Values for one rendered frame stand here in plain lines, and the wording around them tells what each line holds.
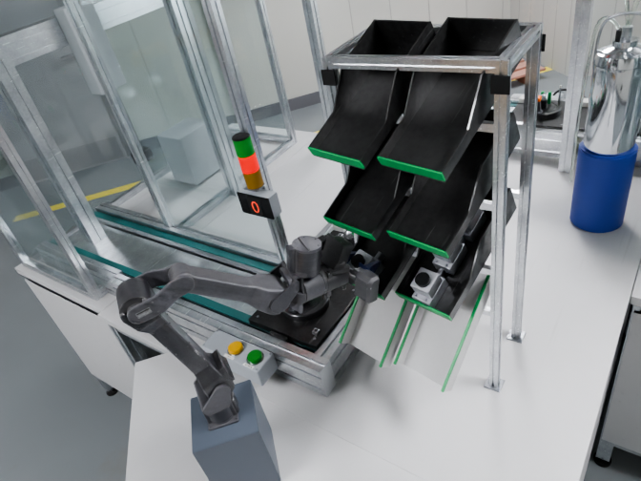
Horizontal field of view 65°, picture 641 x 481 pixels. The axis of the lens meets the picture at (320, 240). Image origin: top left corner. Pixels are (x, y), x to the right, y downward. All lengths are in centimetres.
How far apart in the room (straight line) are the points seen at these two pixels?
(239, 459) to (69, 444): 175
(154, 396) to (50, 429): 147
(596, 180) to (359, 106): 92
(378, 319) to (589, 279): 68
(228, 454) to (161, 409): 40
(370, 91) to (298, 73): 431
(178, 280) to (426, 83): 56
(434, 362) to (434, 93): 58
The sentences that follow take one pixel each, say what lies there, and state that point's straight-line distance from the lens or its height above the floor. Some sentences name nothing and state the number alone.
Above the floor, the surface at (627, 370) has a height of 56.
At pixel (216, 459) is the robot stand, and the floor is 101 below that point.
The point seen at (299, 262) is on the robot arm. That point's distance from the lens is 94.
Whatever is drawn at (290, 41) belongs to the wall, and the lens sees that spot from 524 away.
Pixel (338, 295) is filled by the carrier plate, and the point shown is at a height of 97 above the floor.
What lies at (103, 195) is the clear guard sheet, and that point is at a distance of 252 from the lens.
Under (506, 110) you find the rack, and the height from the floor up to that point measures 158.
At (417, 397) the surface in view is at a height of 86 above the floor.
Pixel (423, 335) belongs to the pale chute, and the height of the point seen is 105.
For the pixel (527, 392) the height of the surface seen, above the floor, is 86.
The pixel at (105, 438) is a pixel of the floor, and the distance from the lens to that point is 275.
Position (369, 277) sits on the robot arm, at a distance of 99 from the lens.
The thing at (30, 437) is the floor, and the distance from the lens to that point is 301.
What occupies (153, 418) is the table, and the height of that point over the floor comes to 86.
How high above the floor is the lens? 194
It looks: 36 degrees down
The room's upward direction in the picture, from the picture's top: 13 degrees counter-clockwise
